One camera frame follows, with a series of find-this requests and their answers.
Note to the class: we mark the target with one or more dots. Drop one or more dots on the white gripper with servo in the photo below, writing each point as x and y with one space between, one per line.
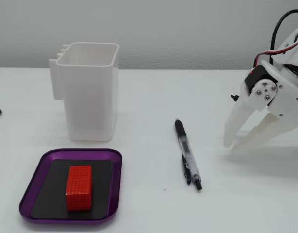
263 92

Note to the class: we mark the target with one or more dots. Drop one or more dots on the black and clear pen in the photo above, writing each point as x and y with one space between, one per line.
185 145

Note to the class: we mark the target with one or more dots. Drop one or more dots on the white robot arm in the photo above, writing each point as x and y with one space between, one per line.
294 48

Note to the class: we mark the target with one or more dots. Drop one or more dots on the white plastic pen holder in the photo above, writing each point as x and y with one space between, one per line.
90 102

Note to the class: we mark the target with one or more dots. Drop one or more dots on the purple metal tray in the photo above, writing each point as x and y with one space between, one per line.
78 154

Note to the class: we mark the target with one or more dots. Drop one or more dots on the red studded block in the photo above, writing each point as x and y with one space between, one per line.
78 189

